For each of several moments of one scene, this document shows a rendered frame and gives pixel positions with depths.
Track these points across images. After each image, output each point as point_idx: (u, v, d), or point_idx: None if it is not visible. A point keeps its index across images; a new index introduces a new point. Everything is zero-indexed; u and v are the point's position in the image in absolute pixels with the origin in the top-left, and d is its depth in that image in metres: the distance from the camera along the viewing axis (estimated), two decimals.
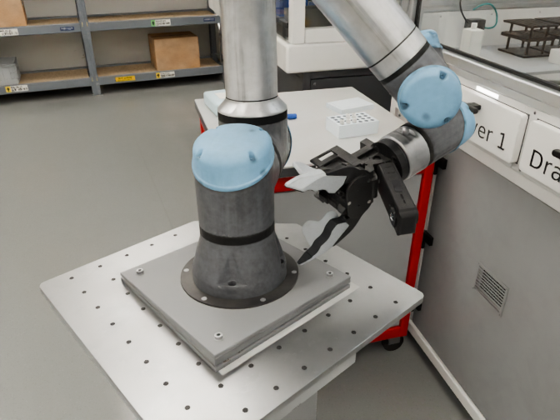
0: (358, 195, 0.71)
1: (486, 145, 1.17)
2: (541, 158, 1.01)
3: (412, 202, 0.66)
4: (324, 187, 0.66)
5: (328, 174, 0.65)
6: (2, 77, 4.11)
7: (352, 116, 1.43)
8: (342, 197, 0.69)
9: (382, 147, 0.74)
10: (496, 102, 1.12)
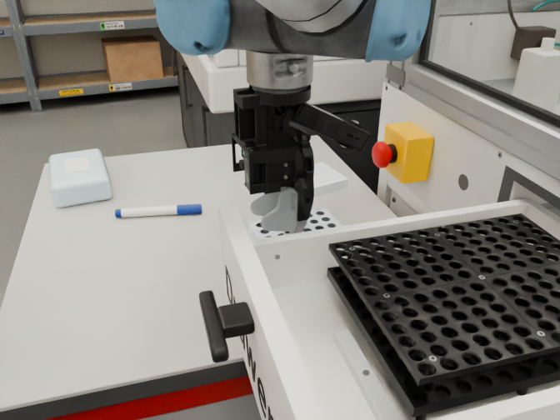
0: None
1: None
2: None
3: (362, 133, 0.62)
4: None
5: (308, 216, 0.63)
6: None
7: None
8: None
9: (285, 104, 0.55)
10: (274, 338, 0.34)
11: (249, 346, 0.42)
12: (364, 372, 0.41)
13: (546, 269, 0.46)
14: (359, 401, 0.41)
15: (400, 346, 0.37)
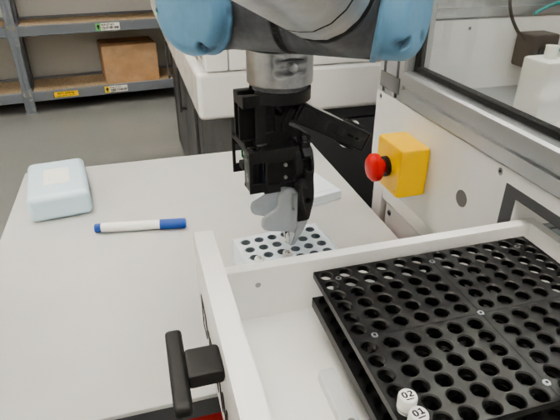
0: None
1: None
2: None
3: (362, 133, 0.62)
4: None
5: (308, 216, 0.63)
6: None
7: (286, 239, 0.68)
8: None
9: (285, 104, 0.55)
10: (243, 395, 0.30)
11: (222, 391, 0.38)
12: None
13: (551, 302, 0.41)
14: None
15: (387, 397, 0.33)
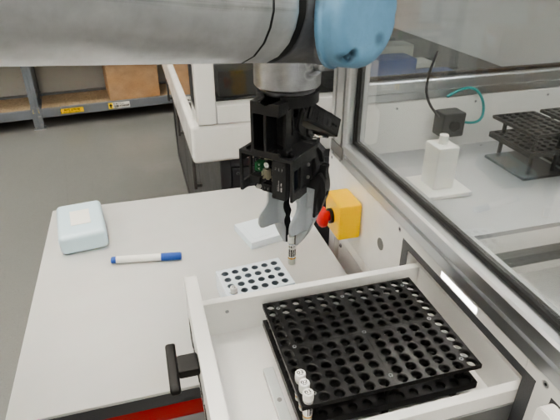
0: None
1: None
2: None
3: (338, 119, 0.66)
4: (306, 205, 0.65)
5: (319, 209, 0.65)
6: None
7: (297, 382, 0.56)
8: None
9: (307, 104, 0.55)
10: (208, 382, 0.53)
11: (200, 381, 0.61)
12: (278, 399, 0.61)
13: (411, 325, 0.65)
14: (273, 419, 0.60)
15: (295, 383, 0.56)
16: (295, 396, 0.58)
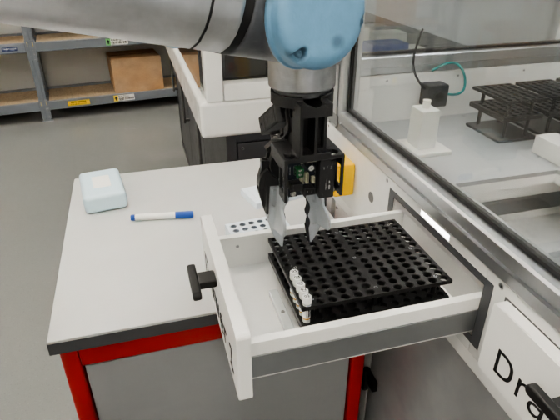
0: None
1: (226, 347, 0.69)
2: (511, 369, 0.61)
3: None
4: (308, 199, 0.67)
5: None
6: None
7: (298, 292, 0.68)
8: None
9: None
10: (225, 286, 0.65)
11: (216, 297, 0.73)
12: (282, 311, 0.72)
13: (395, 252, 0.76)
14: (277, 327, 0.71)
15: (296, 292, 0.68)
16: (297, 305, 0.69)
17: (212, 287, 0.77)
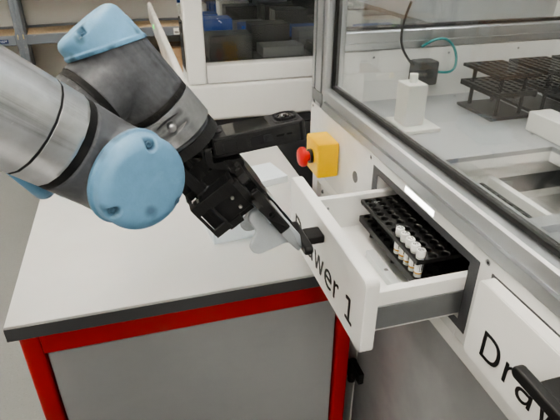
0: (254, 174, 0.61)
1: (333, 303, 0.68)
2: (497, 352, 0.55)
3: (292, 125, 0.58)
4: (284, 217, 0.64)
5: (288, 223, 0.62)
6: None
7: (408, 247, 0.67)
8: (267, 195, 0.62)
9: (192, 154, 0.55)
10: (340, 239, 0.64)
11: (317, 255, 0.72)
12: (385, 269, 0.71)
13: None
14: (382, 284, 0.71)
15: (406, 247, 0.67)
16: (404, 261, 0.68)
17: None
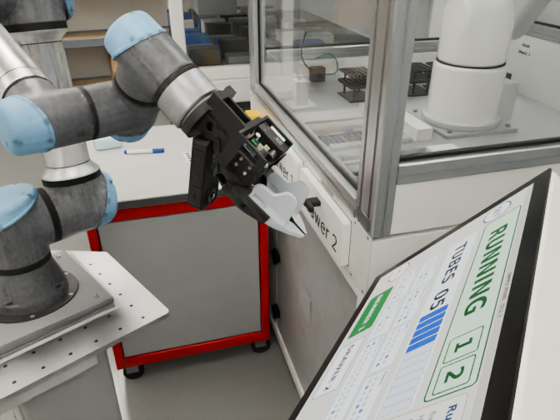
0: None
1: None
2: None
3: None
4: None
5: None
6: None
7: None
8: None
9: None
10: (288, 149, 1.37)
11: (280, 162, 1.45)
12: None
13: None
14: None
15: None
16: None
17: None
